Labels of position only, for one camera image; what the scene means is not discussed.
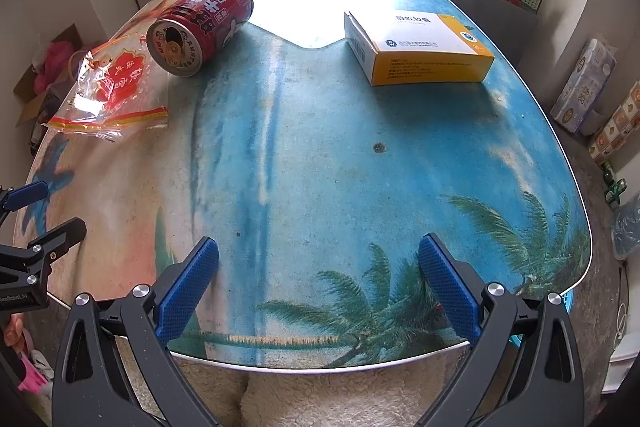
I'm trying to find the orange white medicine box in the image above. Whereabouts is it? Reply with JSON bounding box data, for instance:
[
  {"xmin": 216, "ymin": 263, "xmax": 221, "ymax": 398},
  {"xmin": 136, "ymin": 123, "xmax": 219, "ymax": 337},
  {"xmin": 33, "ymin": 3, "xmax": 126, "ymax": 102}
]
[{"xmin": 344, "ymin": 9, "xmax": 495, "ymax": 87}]

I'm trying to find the red milk drink can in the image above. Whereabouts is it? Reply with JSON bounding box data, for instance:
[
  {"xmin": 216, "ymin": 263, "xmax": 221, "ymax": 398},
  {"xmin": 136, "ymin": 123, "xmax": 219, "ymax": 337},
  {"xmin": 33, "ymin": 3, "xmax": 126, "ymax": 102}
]
[{"xmin": 146, "ymin": 0, "xmax": 254, "ymax": 77}]

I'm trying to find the person's left hand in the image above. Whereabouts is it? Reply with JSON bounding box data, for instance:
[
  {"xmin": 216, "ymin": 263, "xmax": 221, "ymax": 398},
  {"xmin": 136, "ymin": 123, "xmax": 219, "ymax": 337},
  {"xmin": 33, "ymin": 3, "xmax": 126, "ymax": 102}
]
[{"xmin": 2, "ymin": 313, "xmax": 30, "ymax": 355}]

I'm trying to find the cardboard box with pink bag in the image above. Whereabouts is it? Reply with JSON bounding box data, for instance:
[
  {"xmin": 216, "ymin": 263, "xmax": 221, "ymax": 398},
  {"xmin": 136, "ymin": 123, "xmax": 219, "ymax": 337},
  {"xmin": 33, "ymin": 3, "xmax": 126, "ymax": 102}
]
[{"xmin": 13, "ymin": 24, "xmax": 84, "ymax": 128}]

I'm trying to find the red printed plastic bag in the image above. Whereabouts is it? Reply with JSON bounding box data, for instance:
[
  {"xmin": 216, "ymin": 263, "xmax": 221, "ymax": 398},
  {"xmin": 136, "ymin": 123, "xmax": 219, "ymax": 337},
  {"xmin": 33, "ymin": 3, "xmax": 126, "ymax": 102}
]
[{"xmin": 47, "ymin": 32, "xmax": 169, "ymax": 141}]

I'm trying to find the beach print folding table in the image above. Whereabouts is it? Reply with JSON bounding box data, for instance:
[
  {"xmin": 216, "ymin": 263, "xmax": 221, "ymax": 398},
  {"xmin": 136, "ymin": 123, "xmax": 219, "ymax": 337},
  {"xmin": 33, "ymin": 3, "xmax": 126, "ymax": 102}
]
[{"xmin": 13, "ymin": 0, "xmax": 592, "ymax": 372}]

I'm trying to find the large clear water jug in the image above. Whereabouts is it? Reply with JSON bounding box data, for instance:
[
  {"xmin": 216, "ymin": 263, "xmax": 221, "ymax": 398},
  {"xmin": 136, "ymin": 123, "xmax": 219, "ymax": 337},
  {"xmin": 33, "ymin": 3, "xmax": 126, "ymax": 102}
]
[{"xmin": 612, "ymin": 202, "xmax": 640, "ymax": 261}]

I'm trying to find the white small drawer unit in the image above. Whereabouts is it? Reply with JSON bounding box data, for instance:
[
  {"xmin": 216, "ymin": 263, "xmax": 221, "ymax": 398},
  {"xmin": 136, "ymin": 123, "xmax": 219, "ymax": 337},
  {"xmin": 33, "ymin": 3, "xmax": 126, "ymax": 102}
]
[{"xmin": 602, "ymin": 335, "xmax": 639, "ymax": 395}]

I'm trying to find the green glass bottle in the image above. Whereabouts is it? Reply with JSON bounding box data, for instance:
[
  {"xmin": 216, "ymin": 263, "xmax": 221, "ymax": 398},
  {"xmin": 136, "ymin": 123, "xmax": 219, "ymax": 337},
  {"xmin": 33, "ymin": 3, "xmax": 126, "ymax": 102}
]
[{"xmin": 602, "ymin": 160, "xmax": 627, "ymax": 210}]

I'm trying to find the toilet paper roll pack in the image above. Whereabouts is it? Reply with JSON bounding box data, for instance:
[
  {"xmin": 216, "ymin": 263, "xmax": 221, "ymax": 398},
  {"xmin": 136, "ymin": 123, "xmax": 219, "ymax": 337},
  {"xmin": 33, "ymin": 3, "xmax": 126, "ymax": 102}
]
[{"xmin": 551, "ymin": 38, "xmax": 617, "ymax": 133}]

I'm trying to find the dark grey cabinet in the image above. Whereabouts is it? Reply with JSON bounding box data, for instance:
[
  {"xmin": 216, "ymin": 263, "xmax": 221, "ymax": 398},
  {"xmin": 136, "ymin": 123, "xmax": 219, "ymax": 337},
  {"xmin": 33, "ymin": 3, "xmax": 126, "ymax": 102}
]
[{"xmin": 450, "ymin": 0, "xmax": 538, "ymax": 66}]

